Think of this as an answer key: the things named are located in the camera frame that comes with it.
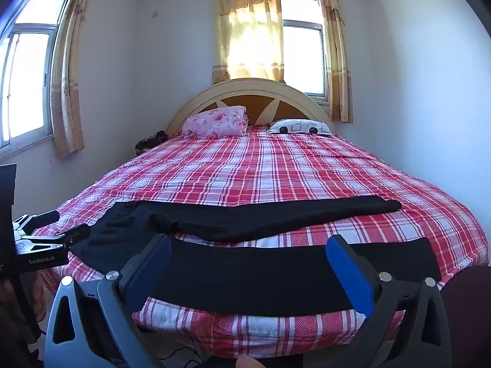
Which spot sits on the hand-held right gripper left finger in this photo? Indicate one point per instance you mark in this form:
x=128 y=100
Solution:
x=155 y=268

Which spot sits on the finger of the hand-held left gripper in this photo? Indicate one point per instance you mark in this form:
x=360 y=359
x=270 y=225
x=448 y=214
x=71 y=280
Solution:
x=75 y=234
x=40 y=218

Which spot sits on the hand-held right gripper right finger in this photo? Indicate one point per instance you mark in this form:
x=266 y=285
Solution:
x=351 y=276

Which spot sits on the black pants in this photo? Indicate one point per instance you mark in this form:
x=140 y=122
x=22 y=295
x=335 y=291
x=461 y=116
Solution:
x=268 y=276

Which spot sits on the person's right hand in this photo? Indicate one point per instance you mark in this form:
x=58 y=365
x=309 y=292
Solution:
x=248 y=362

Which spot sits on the long yellow curtain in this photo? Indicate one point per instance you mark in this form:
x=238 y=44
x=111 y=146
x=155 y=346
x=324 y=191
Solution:
x=67 y=103

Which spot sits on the person's maroon clothing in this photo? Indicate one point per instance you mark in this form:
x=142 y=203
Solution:
x=468 y=322

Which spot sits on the red plaid bed sheet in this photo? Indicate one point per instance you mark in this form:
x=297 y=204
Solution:
x=268 y=168

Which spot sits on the large side window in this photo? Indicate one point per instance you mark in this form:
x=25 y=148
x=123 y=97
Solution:
x=27 y=76

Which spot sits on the white patterned pillow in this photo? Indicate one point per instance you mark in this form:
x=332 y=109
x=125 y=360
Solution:
x=299 y=127

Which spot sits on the beige wooden headboard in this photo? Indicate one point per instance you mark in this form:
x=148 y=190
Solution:
x=245 y=86

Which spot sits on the narrow yellow curtain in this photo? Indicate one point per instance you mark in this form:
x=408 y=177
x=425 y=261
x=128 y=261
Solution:
x=339 y=65

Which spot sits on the window behind headboard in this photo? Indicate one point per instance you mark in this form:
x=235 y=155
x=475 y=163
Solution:
x=303 y=57

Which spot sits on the wide yellow curtain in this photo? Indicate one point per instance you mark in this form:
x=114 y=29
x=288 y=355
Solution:
x=245 y=27

